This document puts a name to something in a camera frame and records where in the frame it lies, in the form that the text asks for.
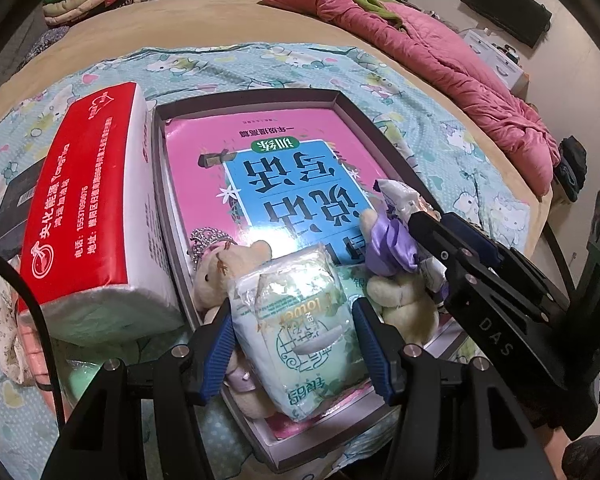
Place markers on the pink packaged item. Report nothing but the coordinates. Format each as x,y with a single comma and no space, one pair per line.
32,355

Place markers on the pink and blue book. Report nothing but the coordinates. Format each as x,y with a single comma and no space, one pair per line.
205,145

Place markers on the cartoon cat printed blanket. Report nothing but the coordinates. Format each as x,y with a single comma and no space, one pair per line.
280,67

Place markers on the red and white tissue pack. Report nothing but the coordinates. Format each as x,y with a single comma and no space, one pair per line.
80,200

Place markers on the black box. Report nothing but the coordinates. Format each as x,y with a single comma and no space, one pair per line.
15,205

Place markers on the black wall television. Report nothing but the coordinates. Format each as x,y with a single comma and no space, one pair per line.
505,7

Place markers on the beige teddy bear silver crown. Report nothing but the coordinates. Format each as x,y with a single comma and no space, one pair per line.
225,275

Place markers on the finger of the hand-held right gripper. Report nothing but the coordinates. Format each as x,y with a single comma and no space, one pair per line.
445,252
480,240

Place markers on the dark floral cloth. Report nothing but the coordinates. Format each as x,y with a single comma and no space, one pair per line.
47,42

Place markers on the green puff ball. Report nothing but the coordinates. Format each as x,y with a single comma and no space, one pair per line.
82,377

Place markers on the pink quilt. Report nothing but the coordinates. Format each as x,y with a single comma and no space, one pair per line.
455,70

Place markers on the purple white snack packet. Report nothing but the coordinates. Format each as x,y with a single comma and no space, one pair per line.
405,195

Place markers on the white drawer cabinet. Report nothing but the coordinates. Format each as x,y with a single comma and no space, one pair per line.
490,55

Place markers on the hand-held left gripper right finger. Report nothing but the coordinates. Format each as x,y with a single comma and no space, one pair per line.
375,355

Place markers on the white floral cloth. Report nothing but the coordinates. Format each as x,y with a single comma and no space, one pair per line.
0,320

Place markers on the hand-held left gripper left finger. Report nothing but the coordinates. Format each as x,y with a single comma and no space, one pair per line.
215,355

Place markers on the beige teddy bear purple ribbon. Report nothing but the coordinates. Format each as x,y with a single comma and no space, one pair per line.
405,305

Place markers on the dark grey shallow box tray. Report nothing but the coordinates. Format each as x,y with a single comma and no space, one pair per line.
255,104

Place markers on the dark bag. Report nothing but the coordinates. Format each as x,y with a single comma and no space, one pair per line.
570,165

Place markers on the green white tissue packet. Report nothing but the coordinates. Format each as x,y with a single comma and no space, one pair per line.
305,340

